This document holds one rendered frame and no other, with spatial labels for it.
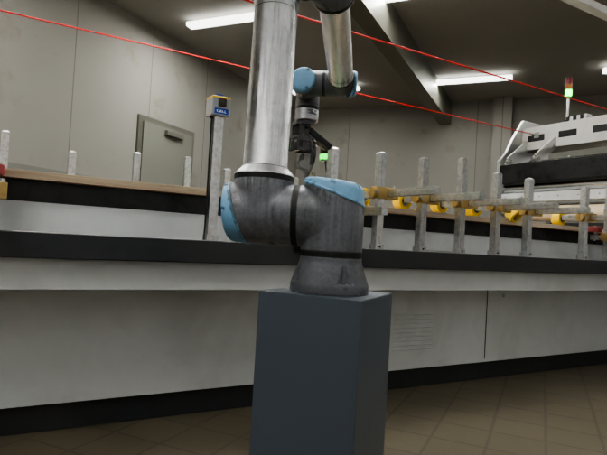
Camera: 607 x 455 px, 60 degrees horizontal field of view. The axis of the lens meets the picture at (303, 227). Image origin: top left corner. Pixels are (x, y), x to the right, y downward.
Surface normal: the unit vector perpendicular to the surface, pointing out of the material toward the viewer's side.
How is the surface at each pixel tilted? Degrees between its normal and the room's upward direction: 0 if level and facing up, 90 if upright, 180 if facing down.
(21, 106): 90
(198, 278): 90
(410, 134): 90
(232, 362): 90
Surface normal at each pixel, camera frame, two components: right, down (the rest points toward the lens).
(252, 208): -0.12, -0.08
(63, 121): 0.91, 0.04
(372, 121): -0.41, -0.04
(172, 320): 0.50, 0.01
